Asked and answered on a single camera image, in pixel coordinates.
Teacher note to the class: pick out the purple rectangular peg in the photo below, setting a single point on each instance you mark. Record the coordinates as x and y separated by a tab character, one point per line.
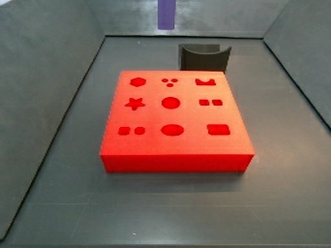
166	14

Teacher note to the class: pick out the red shape sorter block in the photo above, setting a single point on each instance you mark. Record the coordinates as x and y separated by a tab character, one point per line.
175	123

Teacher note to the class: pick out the dark grey curved holder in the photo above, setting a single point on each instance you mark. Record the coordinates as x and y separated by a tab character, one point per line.
203	57

